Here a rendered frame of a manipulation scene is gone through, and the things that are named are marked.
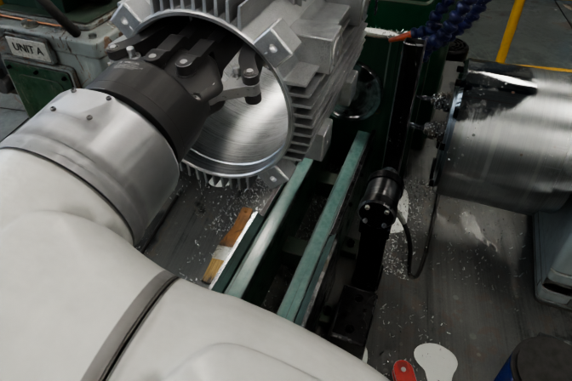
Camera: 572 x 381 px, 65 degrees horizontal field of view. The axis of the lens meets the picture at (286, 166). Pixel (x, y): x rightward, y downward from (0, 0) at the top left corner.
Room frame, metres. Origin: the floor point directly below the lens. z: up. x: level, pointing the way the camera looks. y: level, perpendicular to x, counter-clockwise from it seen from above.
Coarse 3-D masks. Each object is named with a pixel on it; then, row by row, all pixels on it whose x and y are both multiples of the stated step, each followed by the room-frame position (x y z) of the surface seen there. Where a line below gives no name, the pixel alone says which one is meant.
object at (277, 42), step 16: (128, 0) 0.35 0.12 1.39; (144, 0) 0.36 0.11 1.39; (112, 16) 0.35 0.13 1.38; (128, 16) 0.34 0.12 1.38; (144, 16) 0.34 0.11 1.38; (128, 32) 0.34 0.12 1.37; (272, 32) 0.30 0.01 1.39; (288, 32) 0.31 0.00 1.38; (272, 48) 0.30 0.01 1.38; (288, 48) 0.29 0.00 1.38; (272, 64) 0.30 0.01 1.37; (288, 160) 0.31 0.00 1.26; (272, 176) 0.30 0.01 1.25; (288, 176) 0.29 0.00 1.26
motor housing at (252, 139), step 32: (160, 0) 0.33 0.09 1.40; (192, 0) 0.32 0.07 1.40; (224, 0) 0.32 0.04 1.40; (256, 0) 0.33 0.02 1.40; (288, 0) 0.38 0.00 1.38; (320, 0) 0.42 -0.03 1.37; (256, 32) 0.31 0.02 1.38; (352, 32) 0.42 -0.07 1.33; (288, 64) 0.31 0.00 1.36; (352, 64) 0.43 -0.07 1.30; (288, 96) 0.29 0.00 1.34; (320, 96) 0.32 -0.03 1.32; (224, 128) 0.38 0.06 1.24; (256, 128) 0.39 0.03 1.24; (288, 128) 0.29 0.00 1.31; (192, 160) 0.33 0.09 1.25; (224, 160) 0.33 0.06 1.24; (256, 160) 0.32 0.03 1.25
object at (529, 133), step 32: (480, 64) 0.67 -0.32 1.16; (416, 96) 0.74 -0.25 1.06; (448, 96) 0.71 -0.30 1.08; (480, 96) 0.60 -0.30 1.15; (512, 96) 0.59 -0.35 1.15; (544, 96) 0.58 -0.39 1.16; (416, 128) 0.64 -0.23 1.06; (448, 128) 0.59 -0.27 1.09; (480, 128) 0.56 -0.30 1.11; (512, 128) 0.55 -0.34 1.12; (544, 128) 0.54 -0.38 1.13; (448, 160) 0.55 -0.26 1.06; (480, 160) 0.54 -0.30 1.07; (512, 160) 0.52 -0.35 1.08; (544, 160) 0.51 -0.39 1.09; (448, 192) 0.56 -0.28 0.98; (480, 192) 0.53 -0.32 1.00; (512, 192) 0.51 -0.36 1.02; (544, 192) 0.50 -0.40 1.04
